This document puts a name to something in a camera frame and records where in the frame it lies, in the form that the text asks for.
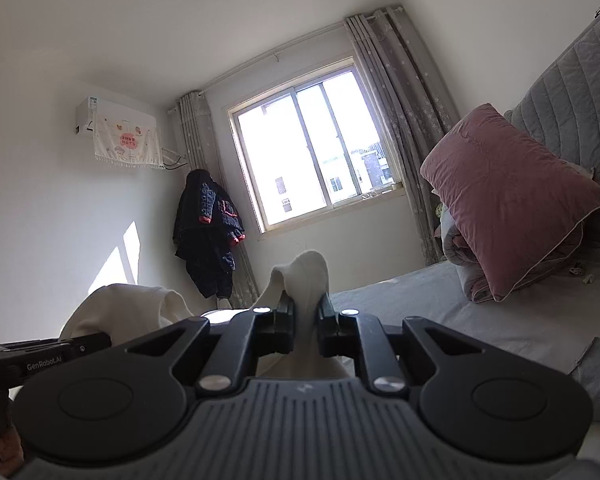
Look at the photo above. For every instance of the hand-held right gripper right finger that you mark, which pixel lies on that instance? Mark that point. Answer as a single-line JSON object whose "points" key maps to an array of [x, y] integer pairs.
{"points": [[328, 332]]}

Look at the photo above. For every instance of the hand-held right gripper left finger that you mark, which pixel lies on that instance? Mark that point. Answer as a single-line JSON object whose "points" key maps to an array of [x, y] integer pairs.
{"points": [[282, 330]]}

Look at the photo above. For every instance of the white bear print t-shirt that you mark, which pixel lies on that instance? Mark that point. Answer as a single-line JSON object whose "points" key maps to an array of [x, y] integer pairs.
{"points": [[307, 285]]}

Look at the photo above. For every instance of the person's left hand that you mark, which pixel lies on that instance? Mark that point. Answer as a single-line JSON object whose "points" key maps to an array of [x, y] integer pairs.
{"points": [[0, 452]]}

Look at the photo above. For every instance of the dark hanging jackets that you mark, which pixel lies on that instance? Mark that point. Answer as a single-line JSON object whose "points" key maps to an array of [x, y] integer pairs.
{"points": [[207, 230]]}

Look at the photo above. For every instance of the folded grey pink quilt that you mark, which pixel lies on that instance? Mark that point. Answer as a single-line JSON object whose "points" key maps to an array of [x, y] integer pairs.
{"points": [[460, 255]]}

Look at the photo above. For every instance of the green patterned soft toy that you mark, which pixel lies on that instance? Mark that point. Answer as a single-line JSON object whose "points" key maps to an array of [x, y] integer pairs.
{"points": [[437, 211]]}

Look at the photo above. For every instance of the sliding glass window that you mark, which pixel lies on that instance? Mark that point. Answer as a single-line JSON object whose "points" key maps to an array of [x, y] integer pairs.
{"points": [[310, 145]]}

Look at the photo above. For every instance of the grey star print curtain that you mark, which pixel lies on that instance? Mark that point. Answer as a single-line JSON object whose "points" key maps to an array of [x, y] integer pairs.
{"points": [[195, 135], [405, 110]]}

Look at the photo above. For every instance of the pink velvet pillow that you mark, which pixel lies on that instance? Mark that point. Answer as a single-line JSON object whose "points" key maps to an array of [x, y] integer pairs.
{"points": [[510, 195]]}

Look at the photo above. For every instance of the printed air conditioner cover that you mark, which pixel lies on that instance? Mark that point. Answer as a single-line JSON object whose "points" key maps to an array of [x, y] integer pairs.
{"points": [[127, 142]]}

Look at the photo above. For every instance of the small beige scrunchie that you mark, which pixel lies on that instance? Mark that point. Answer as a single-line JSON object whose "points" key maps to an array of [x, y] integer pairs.
{"points": [[582, 272]]}

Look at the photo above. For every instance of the white air conditioner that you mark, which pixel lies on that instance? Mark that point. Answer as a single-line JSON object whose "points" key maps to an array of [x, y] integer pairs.
{"points": [[105, 107]]}

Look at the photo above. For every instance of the grey quilted headboard cover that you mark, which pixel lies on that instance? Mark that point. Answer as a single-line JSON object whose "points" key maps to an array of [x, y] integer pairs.
{"points": [[570, 100]]}

